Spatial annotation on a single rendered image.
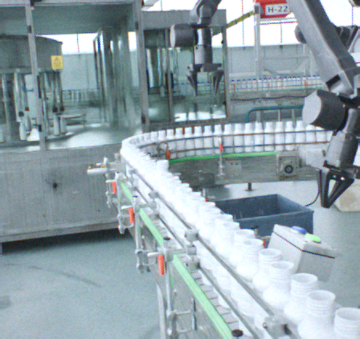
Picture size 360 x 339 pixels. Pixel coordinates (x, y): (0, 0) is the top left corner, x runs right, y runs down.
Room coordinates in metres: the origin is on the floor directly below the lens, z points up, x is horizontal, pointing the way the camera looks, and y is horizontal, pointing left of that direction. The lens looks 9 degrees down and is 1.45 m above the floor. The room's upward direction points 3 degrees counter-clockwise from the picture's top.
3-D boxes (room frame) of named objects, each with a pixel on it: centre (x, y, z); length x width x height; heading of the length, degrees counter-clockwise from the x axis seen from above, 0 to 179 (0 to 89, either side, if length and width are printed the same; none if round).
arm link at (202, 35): (1.64, -0.08, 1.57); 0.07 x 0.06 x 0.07; 105
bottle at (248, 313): (0.86, -0.11, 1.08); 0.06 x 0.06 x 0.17
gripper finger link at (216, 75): (1.64, -0.10, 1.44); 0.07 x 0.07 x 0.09; 14
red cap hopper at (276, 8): (8.24, -1.69, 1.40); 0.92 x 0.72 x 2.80; 85
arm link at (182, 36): (1.63, -0.05, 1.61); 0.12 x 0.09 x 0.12; 105
